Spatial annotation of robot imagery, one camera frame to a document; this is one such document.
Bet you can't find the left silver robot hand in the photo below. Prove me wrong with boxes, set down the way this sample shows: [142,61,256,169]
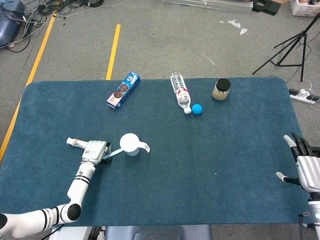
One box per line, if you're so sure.
[81,140,112,166]

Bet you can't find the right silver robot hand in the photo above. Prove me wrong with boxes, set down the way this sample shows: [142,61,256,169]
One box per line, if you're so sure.
[275,132,320,194]

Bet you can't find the light blue toothbrush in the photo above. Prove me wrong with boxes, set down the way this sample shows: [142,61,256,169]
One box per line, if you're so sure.
[101,147,124,160]

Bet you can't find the white floral toothpaste tube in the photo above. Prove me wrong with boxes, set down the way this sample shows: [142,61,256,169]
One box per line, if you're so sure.
[66,137,90,150]

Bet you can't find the blue cookie box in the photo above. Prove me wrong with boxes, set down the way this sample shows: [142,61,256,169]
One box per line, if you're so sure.
[106,71,141,110]

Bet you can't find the blue table carpet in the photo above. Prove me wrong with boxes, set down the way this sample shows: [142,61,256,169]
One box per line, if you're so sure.
[0,76,307,229]

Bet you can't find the white power strip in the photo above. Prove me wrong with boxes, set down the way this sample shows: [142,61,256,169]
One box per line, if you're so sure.
[289,88,320,105]

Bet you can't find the blue-grey robot torso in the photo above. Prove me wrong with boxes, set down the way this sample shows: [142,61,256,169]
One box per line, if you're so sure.
[104,224,213,240]

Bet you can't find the clear plastic water bottle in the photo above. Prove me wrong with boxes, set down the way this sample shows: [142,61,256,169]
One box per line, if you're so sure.
[170,71,193,115]

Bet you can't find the blue foam ball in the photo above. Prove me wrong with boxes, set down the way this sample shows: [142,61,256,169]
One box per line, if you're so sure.
[191,103,204,116]

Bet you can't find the glass jar with black lid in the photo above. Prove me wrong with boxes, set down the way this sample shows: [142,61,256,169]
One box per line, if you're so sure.
[211,78,232,102]

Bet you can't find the black tripod stand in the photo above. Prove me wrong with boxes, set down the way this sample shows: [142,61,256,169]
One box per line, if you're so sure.
[252,12,320,83]

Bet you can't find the blue-grey machine base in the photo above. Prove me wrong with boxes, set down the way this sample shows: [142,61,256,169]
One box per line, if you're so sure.
[0,0,26,48]

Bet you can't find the white plastic basket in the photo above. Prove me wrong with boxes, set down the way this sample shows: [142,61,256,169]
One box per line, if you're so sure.
[289,0,320,17]

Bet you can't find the aluminium profile rails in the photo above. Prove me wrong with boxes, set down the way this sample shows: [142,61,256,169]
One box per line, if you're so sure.
[161,0,255,15]

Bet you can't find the pale blue cup with handle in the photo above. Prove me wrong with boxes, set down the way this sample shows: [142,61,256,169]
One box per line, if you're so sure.
[119,133,151,157]

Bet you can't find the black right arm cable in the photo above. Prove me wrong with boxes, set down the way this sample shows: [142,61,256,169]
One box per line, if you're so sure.
[297,211,310,240]

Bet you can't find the tangle of black cables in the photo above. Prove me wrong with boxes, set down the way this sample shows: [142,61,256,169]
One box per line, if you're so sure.
[0,0,105,53]

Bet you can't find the black metal bracket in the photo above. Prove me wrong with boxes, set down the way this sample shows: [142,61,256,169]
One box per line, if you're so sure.
[251,0,281,16]

